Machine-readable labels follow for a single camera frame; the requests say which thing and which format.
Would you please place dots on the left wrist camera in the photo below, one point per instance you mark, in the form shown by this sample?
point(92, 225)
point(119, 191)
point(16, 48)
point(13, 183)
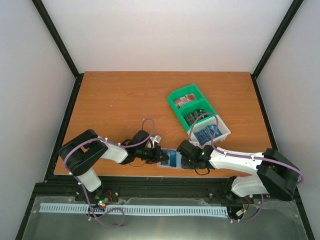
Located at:
point(153, 141)

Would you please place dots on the left electronics board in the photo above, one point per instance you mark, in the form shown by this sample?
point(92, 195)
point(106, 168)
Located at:
point(104, 199)

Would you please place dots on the black aluminium frame rail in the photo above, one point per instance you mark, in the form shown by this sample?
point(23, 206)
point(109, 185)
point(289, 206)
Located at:
point(212, 190)

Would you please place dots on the black card stack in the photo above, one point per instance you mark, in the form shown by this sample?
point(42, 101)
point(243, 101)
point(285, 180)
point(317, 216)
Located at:
point(191, 117)

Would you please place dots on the red white card stack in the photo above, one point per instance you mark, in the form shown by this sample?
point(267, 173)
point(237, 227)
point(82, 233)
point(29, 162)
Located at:
point(181, 101)

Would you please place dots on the light blue cable duct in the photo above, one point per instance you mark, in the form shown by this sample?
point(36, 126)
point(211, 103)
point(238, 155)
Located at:
point(136, 210)

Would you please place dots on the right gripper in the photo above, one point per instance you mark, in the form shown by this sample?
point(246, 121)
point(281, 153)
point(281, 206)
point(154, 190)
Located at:
point(185, 165)

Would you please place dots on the white bin with blue cards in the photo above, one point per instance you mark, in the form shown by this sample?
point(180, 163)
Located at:
point(220, 134)

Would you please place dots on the right black corner post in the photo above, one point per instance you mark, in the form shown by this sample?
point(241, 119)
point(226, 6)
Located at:
point(284, 24)

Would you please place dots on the green bin with red cards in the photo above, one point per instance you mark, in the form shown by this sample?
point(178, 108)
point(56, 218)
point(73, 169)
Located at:
point(192, 88)

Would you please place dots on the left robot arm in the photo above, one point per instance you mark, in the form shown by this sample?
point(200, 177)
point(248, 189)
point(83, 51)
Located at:
point(81, 153)

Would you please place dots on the green bin with black cards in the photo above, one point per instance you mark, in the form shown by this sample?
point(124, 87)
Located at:
point(188, 113)

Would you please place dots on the left black corner post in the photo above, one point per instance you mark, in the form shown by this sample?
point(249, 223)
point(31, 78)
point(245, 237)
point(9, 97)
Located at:
point(49, 24)

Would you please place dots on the black corner post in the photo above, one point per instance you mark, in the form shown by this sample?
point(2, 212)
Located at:
point(284, 24)
point(49, 24)

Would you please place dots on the blue card stack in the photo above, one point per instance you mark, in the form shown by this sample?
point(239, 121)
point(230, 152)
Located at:
point(205, 135)

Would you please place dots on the right connector plug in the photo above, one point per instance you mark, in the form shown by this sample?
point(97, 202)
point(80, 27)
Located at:
point(240, 213)

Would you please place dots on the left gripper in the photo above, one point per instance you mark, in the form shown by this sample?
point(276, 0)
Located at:
point(156, 158)

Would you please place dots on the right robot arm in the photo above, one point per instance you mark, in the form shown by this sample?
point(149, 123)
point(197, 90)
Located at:
point(268, 173)

